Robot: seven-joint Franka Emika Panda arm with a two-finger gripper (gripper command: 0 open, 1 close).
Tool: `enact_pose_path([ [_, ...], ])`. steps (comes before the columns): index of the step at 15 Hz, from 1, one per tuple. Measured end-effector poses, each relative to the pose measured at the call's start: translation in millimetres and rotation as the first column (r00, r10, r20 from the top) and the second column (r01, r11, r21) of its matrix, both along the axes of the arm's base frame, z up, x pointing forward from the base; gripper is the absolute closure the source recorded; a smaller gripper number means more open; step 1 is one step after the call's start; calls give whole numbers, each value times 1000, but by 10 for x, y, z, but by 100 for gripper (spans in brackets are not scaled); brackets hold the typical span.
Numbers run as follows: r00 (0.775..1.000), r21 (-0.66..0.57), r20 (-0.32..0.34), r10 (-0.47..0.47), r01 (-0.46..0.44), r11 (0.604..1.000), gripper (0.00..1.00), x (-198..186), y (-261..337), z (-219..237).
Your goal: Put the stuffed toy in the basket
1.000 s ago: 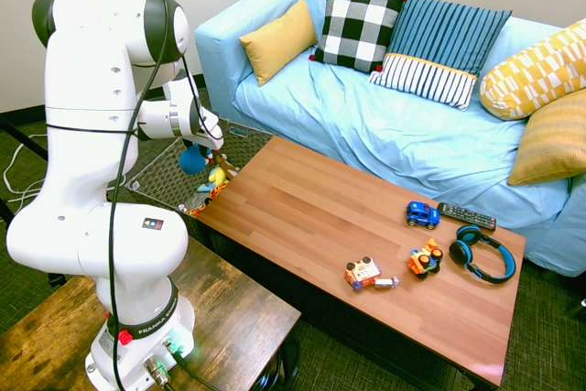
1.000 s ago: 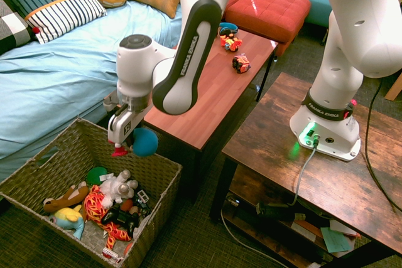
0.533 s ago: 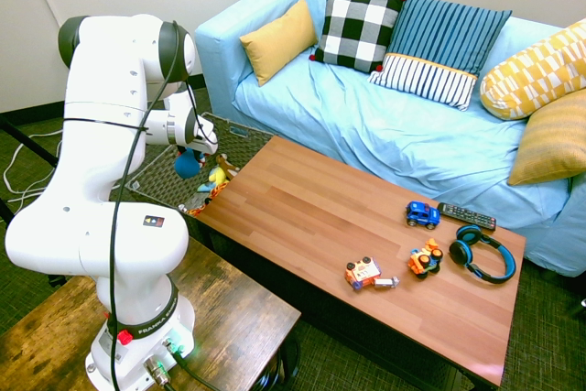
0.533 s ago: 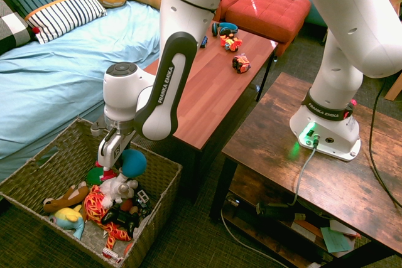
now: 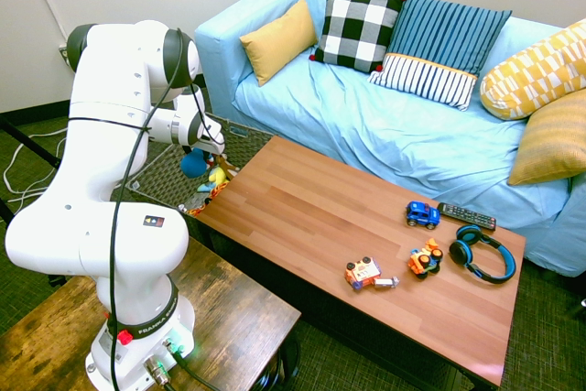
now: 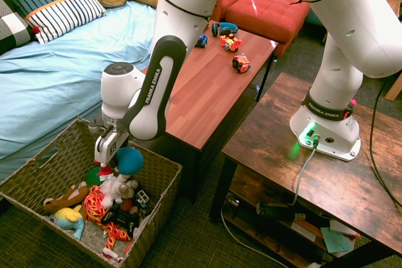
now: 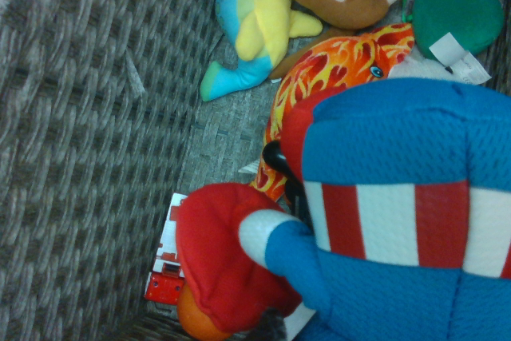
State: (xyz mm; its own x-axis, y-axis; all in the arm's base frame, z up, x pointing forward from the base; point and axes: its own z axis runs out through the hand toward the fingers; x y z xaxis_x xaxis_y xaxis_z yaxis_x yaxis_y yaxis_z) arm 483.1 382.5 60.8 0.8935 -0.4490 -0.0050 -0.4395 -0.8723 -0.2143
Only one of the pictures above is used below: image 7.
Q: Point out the dark gray gripper finger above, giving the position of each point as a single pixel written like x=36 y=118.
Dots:
x=271 y=327

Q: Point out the blue red striped stuffed toy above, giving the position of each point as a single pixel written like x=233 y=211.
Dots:
x=391 y=205

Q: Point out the red and white toy truck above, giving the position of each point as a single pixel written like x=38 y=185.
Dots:
x=167 y=273

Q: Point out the black plastic dumbbell toy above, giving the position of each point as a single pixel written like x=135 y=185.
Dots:
x=279 y=159

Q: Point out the gray woven wicker basket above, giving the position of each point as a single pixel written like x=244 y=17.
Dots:
x=88 y=137

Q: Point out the orange fruit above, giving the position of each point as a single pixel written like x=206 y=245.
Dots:
x=193 y=323

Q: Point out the orange flame pattern plush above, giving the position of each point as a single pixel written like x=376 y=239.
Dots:
x=331 y=65

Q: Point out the yellow and blue fish plush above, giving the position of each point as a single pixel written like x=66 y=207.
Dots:
x=263 y=21

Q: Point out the green round plush with tag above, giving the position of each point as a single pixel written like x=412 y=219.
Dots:
x=455 y=9

